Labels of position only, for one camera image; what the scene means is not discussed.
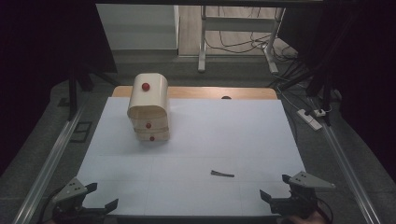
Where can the white table sheet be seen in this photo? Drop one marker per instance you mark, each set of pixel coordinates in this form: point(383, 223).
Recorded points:
point(211, 137)

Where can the aluminium rail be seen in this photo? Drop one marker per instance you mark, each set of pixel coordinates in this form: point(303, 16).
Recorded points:
point(345, 168)
point(46, 171)

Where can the black stand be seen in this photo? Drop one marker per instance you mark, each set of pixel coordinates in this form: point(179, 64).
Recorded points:
point(73, 93)
point(327, 90)

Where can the white metal desk frame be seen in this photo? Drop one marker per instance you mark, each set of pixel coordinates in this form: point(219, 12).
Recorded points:
point(202, 46)

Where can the black hair clip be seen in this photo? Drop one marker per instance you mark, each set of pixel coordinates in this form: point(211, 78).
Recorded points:
point(221, 174)

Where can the black floor hatch frame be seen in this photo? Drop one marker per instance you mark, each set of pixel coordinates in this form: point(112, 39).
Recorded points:
point(81, 132)

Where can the white cabinet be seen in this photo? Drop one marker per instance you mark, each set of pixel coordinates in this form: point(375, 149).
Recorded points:
point(137, 28)

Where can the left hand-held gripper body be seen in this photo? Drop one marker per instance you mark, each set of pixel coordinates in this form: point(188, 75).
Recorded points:
point(69, 190)

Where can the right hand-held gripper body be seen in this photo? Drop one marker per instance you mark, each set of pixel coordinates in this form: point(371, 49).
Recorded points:
point(306, 182)

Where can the white power strip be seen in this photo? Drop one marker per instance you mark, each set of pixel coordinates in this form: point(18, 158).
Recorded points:
point(308, 119)

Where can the person's right hand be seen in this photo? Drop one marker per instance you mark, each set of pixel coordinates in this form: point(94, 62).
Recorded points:
point(306, 219)

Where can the cream drawer cabinet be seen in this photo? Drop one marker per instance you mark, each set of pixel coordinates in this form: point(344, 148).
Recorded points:
point(148, 96)

